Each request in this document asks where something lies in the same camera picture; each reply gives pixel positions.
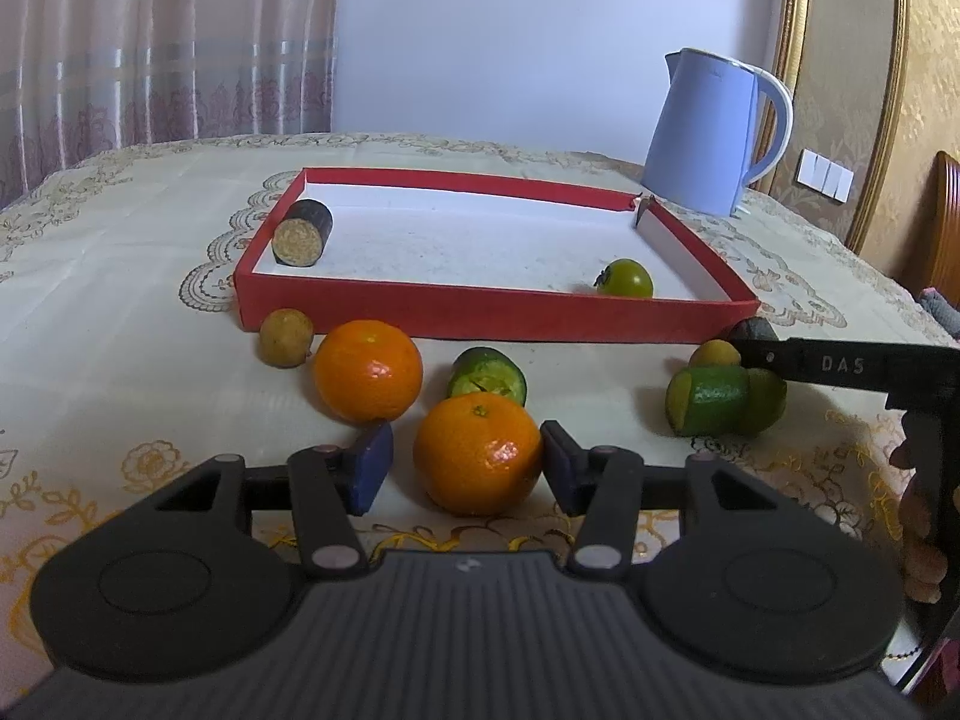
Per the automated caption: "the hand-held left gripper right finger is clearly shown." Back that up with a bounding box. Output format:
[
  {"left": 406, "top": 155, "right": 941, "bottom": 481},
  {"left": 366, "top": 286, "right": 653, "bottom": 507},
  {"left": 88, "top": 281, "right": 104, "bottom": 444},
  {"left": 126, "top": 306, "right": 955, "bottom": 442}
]
[{"left": 539, "top": 420, "right": 785, "bottom": 580}]

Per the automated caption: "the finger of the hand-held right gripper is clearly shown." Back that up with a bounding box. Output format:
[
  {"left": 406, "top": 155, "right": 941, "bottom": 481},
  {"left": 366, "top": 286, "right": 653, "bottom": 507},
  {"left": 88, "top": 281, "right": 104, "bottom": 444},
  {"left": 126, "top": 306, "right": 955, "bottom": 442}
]
[{"left": 733, "top": 336, "right": 960, "bottom": 400}]

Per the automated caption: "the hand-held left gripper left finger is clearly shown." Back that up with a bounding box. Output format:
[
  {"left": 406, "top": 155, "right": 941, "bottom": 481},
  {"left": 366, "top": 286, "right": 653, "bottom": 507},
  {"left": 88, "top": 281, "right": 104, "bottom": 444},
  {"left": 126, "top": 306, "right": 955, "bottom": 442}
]
[{"left": 154, "top": 420, "right": 395, "bottom": 580}]

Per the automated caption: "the green round fruit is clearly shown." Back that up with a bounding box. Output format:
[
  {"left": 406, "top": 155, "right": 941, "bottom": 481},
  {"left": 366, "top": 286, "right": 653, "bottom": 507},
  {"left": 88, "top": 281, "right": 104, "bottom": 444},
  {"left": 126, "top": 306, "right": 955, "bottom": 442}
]
[{"left": 739, "top": 369, "right": 788, "bottom": 434}]

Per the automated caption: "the black-skinned cylinder piece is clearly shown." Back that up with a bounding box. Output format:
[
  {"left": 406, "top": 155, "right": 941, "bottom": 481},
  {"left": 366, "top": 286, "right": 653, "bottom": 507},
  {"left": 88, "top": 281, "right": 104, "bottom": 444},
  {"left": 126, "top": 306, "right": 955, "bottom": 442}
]
[
  {"left": 271, "top": 199, "right": 335, "bottom": 269},
  {"left": 726, "top": 317, "right": 781, "bottom": 350}
]

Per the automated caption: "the orange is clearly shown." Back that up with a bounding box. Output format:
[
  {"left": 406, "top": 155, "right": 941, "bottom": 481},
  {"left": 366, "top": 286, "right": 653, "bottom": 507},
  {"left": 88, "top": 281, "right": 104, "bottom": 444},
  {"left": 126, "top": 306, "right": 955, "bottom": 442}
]
[
  {"left": 412, "top": 394, "right": 544, "bottom": 517},
  {"left": 313, "top": 319, "right": 425, "bottom": 423}
]

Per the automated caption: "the small yellow round fruit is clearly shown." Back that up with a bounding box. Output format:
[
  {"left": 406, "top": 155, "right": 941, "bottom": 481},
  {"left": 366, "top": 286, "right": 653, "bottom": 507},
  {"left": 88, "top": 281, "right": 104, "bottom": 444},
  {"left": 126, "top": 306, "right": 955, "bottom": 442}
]
[{"left": 688, "top": 340, "right": 743, "bottom": 370}]

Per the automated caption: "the dark green cucumber piece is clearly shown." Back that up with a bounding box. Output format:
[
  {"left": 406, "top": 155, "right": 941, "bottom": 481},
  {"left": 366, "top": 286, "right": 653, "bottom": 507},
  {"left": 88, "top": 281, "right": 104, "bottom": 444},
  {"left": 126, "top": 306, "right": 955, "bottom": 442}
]
[{"left": 448, "top": 346, "right": 528, "bottom": 407}]

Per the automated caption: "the small brown round fruit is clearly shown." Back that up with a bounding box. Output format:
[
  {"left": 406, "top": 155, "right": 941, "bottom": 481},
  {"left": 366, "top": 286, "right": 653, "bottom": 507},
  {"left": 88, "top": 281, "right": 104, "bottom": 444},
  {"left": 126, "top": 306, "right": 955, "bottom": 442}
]
[{"left": 259, "top": 307, "right": 316, "bottom": 368}]

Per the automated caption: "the red shallow cardboard box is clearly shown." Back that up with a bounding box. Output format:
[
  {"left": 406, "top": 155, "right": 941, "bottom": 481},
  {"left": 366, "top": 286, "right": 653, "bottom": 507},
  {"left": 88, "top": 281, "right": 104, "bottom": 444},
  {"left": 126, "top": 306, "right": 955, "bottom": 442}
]
[{"left": 234, "top": 167, "right": 762, "bottom": 346}]

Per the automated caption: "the green tomato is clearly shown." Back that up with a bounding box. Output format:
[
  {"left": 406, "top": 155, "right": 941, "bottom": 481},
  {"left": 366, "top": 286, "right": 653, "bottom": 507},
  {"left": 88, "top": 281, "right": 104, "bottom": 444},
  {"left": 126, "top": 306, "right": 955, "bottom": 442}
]
[{"left": 594, "top": 258, "right": 655, "bottom": 299}]

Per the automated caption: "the person's right hand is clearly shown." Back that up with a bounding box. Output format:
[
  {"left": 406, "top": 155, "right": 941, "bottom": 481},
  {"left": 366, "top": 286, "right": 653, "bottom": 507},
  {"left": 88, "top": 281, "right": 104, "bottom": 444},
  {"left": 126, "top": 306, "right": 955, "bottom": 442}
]
[{"left": 889, "top": 412, "right": 950, "bottom": 605}]

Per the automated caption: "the grey cloth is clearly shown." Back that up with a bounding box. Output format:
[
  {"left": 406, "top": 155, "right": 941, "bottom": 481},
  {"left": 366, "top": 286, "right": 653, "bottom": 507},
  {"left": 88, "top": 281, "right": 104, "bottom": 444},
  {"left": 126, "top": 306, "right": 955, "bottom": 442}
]
[{"left": 921, "top": 289, "right": 960, "bottom": 335}]

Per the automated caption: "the wooden chair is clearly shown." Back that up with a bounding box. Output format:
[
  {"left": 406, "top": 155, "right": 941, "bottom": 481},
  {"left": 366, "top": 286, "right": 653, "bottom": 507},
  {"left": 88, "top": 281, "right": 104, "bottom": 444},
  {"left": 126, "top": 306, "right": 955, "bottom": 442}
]
[{"left": 900, "top": 151, "right": 960, "bottom": 301}]

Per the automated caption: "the light blue electric kettle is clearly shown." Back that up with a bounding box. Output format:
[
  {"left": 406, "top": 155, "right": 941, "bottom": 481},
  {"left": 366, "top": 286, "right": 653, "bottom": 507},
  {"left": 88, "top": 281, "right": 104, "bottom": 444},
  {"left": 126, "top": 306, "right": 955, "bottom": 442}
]
[{"left": 641, "top": 49, "right": 794, "bottom": 218}]

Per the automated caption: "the pink patterned curtain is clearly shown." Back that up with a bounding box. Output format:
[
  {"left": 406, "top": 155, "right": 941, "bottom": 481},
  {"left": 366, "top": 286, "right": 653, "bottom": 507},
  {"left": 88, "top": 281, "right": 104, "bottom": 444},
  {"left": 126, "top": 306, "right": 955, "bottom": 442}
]
[{"left": 0, "top": 0, "right": 346, "bottom": 207}]

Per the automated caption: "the white wall switch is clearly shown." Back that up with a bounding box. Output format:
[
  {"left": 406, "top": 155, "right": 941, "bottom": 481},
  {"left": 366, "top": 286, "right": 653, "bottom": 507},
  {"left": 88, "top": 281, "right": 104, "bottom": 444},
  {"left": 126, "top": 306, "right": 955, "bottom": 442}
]
[{"left": 796, "top": 148, "right": 856, "bottom": 203}]

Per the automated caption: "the gold framed wall panel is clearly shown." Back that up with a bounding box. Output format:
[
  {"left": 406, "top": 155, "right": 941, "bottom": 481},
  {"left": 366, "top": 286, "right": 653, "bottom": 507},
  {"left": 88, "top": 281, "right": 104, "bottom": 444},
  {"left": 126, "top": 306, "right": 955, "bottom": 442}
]
[{"left": 750, "top": 0, "right": 960, "bottom": 293}]

